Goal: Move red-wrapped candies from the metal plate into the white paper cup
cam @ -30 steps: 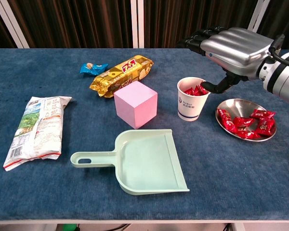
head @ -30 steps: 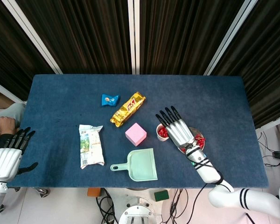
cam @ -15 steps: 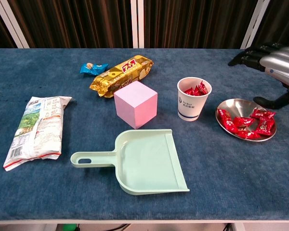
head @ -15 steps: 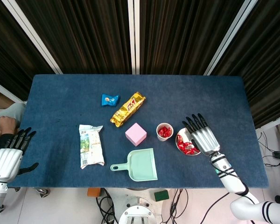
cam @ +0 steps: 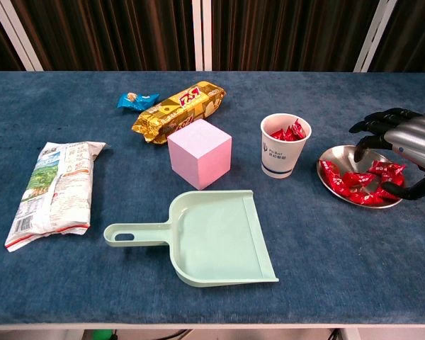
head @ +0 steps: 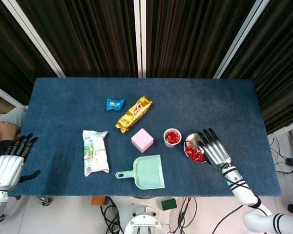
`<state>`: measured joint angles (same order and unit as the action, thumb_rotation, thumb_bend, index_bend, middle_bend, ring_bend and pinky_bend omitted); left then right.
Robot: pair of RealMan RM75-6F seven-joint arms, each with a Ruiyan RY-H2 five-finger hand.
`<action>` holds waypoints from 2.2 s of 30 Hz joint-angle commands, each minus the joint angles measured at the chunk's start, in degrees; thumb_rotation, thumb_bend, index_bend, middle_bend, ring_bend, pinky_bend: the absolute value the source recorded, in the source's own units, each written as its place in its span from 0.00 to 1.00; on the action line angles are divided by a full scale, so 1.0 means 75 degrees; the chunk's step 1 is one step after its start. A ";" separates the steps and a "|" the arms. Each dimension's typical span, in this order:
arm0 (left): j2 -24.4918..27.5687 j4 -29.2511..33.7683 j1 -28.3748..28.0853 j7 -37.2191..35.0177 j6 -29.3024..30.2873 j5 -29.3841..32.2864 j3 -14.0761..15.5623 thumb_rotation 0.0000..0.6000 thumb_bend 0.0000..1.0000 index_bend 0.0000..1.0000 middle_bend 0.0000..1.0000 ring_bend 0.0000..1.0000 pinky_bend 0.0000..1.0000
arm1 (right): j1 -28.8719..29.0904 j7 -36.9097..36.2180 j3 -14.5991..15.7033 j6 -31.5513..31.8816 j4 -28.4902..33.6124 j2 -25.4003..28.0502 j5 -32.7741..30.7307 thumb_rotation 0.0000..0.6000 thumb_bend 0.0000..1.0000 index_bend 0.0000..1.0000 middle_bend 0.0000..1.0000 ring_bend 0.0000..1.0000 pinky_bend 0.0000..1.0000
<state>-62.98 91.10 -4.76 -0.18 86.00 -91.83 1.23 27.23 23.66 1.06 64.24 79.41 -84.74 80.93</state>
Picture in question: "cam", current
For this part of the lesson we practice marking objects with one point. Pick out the white snack bag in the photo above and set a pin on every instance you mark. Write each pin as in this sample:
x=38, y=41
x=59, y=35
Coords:
x=53, y=191

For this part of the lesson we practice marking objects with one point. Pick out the mint green plastic dustpan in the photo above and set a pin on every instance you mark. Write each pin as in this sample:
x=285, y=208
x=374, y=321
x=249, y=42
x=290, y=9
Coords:
x=216, y=241

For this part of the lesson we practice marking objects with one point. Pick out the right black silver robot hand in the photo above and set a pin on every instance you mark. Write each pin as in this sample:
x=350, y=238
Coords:
x=414, y=136

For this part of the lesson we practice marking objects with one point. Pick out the pink foam cube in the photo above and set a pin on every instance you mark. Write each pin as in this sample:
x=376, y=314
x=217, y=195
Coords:
x=198, y=156

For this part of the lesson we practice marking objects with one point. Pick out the bright green object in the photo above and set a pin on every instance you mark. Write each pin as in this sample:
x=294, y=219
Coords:
x=102, y=334

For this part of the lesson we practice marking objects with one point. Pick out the blue wrapped candy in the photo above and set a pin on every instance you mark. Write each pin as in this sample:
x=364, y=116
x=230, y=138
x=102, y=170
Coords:
x=136, y=101

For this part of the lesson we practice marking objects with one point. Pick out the gold biscuit package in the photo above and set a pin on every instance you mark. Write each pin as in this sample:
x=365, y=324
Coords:
x=177, y=110

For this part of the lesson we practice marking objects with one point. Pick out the round metal plate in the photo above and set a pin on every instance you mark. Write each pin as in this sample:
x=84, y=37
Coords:
x=336, y=156

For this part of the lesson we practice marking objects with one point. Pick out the white paper cup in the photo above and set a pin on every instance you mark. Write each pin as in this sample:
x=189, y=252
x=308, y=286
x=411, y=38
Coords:
x=280, y=156

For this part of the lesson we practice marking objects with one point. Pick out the white table frame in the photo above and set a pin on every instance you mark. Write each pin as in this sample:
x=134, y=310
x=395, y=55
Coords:
x=233, y=326

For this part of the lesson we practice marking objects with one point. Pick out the blue felt table cover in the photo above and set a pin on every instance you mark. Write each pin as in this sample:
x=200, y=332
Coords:
x=92, y=283

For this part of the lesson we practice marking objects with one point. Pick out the white frame post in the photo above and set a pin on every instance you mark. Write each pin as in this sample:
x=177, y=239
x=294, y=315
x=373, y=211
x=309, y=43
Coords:
x=202, y=35
x=16, y=35
x=375, y=35

